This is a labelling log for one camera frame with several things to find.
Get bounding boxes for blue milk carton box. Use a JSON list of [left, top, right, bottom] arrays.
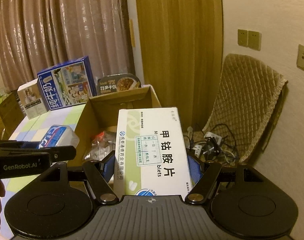
[[37, 56, 98, 112]]

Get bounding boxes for silver foil pouch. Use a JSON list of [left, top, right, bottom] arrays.
[[83, 130, 117, 162]]

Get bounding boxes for wooden door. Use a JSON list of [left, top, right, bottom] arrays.
[[134, 0, 224, 114]]

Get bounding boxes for brown shiny curtain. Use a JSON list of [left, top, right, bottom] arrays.
[[0, 0, 135, 92]]

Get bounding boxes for black instant rice bowl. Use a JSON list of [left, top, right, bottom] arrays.
[[96, 73, 142, 96]]

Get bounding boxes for blue and white tissue pack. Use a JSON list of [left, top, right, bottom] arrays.
[[38, 124, 80, 150]]

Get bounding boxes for white power strip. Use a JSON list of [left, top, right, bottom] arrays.
[[204, 131, 223, 143]]

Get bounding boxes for yellow wall hanging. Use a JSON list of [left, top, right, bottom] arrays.
[[129, 18, 137, 47]]

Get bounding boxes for chair with quilted cover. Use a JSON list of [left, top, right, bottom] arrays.
[[203, 53, 289, 167]]

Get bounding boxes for black cables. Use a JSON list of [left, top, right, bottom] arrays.
[[187, 123, 240, 166]]

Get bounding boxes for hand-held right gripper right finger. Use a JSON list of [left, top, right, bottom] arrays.
[[185, 155, 266, 205]]

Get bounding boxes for brown cardboard box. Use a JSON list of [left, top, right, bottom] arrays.
[[74, 84, 163, 172]]

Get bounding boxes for white medicine box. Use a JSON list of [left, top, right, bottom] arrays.
[[113, 107, 192, 197]]

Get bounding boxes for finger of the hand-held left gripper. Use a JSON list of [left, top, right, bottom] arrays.
[[0, 146, 76, 161], [0, 141, 41, 150]]

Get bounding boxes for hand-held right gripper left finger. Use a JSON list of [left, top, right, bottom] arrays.
[[38, 152, 119, 204]]

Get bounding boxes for white box with photo print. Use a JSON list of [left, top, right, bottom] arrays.
[[17, 79, 46, 120]]

